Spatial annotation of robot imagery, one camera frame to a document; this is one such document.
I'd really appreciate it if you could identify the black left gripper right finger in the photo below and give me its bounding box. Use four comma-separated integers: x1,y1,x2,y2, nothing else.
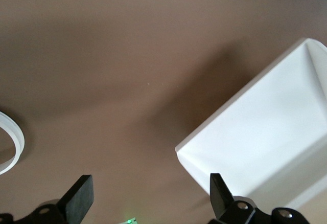
208,172,309,224

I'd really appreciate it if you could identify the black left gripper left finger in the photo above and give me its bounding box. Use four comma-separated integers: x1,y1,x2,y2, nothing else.
0,174,95,224

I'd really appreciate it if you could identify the white rectangular bin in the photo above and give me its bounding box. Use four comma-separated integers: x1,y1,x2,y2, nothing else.
175,37,327,209

